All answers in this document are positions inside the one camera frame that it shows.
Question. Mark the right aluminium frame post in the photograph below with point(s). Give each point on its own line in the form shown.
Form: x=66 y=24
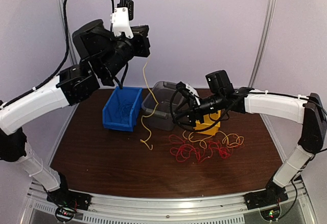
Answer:
x=263 y=40

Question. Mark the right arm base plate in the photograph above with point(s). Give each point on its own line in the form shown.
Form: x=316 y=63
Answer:
x=264 y=198

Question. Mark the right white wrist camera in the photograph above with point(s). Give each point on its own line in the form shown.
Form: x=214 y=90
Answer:
x=188 y=91

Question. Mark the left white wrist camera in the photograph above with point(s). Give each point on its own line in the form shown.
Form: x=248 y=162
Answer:
x=121 y=17

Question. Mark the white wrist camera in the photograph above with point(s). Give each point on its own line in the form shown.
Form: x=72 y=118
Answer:
x=121 y=17
x=188 y=91

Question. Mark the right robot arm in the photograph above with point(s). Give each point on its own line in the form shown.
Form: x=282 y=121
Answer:
x=305 y=111

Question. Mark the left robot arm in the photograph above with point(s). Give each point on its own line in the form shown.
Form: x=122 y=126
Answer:
x=103 y=53

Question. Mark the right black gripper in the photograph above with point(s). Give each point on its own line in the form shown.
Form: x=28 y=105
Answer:
x=194 y=108

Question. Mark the grey transparent plastic tub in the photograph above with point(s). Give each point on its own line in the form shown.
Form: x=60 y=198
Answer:
x=161 y=119

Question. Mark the blue plastic bin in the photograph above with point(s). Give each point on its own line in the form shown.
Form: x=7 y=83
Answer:
x=122 y=109

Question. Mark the aluminium front rail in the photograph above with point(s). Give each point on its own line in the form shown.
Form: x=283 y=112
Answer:
x=230 y=208

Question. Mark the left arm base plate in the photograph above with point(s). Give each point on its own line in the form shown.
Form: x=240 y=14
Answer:
x=73 y=200

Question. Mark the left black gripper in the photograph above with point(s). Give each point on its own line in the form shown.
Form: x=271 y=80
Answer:
x=142 y=32

